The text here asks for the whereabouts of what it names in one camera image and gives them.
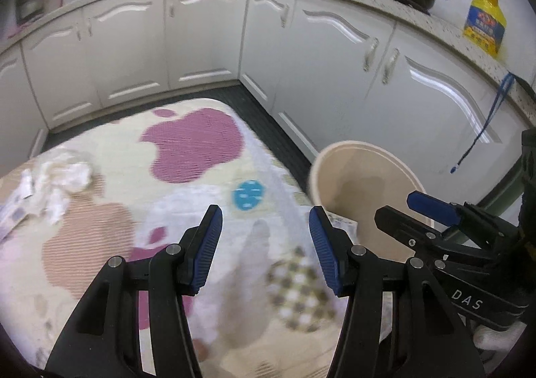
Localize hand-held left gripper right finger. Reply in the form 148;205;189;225
309;206;488;378

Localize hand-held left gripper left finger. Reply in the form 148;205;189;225
44;204;224;378

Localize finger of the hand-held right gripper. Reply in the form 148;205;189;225
374;206;457;263
407;191;522;255

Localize beige round bin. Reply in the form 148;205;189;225
308;141;428;266

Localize white paper wrapper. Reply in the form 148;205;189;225
327;212;359;245

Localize printed blanket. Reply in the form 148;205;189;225
0;97;394;378

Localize crumpled white tissue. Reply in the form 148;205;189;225
25;150;93;226

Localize white kitchen base cabinets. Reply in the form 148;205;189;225
0;0;536;211

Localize yellow oil bottle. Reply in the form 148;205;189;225
463;0;508;57

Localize white printed wrapper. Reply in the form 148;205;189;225
0;169;35;241

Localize blue lanyard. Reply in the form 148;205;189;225
450;72;517;175

